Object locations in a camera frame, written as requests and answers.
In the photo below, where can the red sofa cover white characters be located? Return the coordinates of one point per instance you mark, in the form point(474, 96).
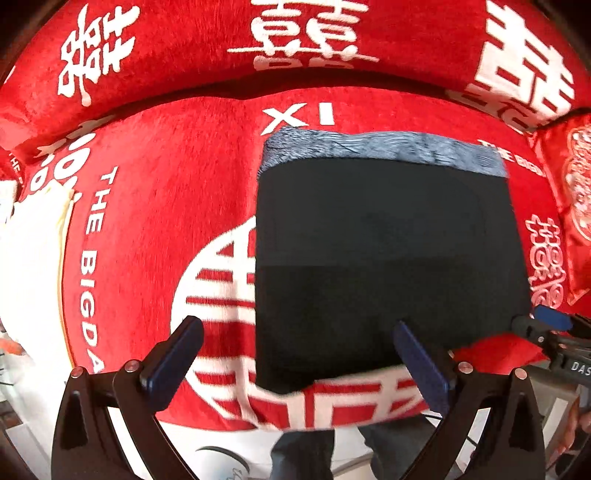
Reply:
point(156, 112)

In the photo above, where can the red embroidered cushion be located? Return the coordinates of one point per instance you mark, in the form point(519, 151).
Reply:
point(564, 152)

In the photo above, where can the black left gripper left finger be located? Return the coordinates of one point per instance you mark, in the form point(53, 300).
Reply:
point(85, 444)

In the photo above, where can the white cloth on sofa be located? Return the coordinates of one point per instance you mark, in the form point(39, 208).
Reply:
point(32, 256)

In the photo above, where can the black pants grey patterned waistband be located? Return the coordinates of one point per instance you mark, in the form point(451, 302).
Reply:
point(355, 233)

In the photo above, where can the person's right hand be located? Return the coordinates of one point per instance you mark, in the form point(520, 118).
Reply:
point(576, 420)

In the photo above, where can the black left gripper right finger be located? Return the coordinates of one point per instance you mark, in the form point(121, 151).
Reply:
point(511, 445)

